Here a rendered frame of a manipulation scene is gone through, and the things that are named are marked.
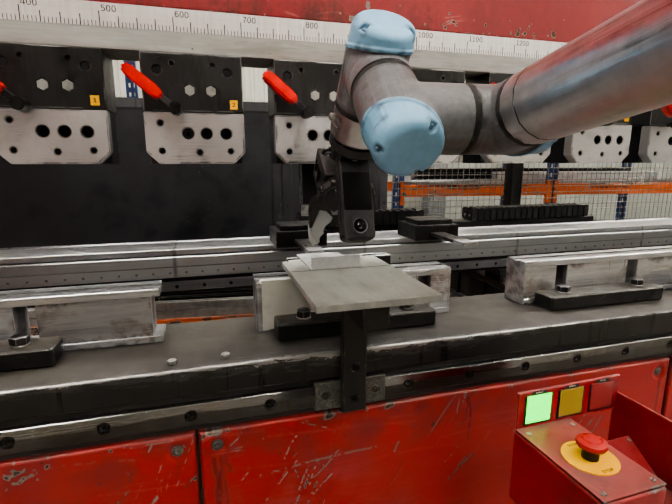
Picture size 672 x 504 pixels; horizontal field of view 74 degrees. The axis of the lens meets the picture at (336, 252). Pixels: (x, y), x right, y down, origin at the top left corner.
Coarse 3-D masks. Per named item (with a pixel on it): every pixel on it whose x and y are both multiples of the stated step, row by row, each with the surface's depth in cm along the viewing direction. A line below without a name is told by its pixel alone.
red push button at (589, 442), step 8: (576, 440) 61; (584, 440) 60; (592, 440) 60; (600, 440) 60; (584, 448) 59; (592, 448) 59; (600, 448) 59; (608, 448) 59; (584, 456) 60; (592, 456) 60
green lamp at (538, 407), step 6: (534, 396) 67; (540, 396) 67; (546, 396) 68; (528, 402) 67; (534, 402) 67; (540, 402) 67; (546, 402) 68; (528, 408) 67; (534, 408) 67; (540, 408) 68; (546, 408) 68; (528, 414) 67; (534, 414) 68; (540, 414) 68; (546, 414) 68; (528, 420) 67; (534, 420) 68; (540, 420) 68
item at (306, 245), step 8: (280, 224) 103; (288, 224) 103; (296, 224) 103; (304, 224) 103; (272, 232) 105; (280, 232) 100; (288, 232) 100; (296, 232) 101; (304, 232) 101; (272, 240) 106; (280, 240) 100; (288, 240) 101; (296, 240) 99; (304, 240) 99; (320, 240) 103; (304, 248) 91; (312, 248) 90; (320, 248) 90
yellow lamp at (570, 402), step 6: (564, 390) 68; (570, 390) 69; (576, 390) 69; (582, 390) 70; (564, 396) 69; (570, 396) 69; (576, 396) 70; (582, 396) 70; (564, 402) 69; (570, 402) 69; (576, 402) 70; (564, 408) 69; (570, 408) 70; (576, 408) 70; (558, 414) 69; (564, 414) 70
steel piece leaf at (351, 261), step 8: (328, 256) 84; (336, 256) 75; (344, 256) 75; (352, 256) 75; (312, 264) 74; (320, 264) 74; (328, 264) 75; (336, 264) 75; (344, 264) 75; (352, 264) 76
